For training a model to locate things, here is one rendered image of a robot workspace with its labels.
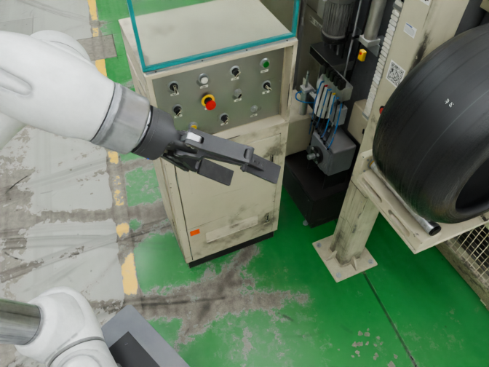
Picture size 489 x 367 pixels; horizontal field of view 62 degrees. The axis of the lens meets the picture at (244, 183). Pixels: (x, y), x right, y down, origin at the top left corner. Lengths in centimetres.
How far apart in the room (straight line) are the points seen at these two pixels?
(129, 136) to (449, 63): 87
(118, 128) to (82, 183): 231
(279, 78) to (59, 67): 118
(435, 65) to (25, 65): 97
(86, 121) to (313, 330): 180
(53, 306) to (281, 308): 130
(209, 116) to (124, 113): 105
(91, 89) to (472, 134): 87
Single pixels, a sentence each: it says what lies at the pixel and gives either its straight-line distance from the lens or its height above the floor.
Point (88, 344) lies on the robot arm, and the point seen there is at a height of 95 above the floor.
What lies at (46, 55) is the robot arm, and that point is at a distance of 55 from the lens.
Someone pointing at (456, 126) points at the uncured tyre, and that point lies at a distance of 112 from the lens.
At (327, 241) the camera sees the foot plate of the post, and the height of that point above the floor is 1.
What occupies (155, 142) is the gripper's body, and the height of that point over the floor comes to 162.
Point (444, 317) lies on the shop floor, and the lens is 241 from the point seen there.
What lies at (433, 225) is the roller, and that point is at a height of 92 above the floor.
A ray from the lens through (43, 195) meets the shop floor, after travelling 289.
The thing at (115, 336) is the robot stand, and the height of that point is 65.
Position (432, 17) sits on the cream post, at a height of 145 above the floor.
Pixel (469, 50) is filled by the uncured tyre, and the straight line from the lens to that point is 121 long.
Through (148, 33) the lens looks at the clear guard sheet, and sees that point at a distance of 132.
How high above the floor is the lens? 202
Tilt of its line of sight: 50 degrees down
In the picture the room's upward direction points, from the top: straight up
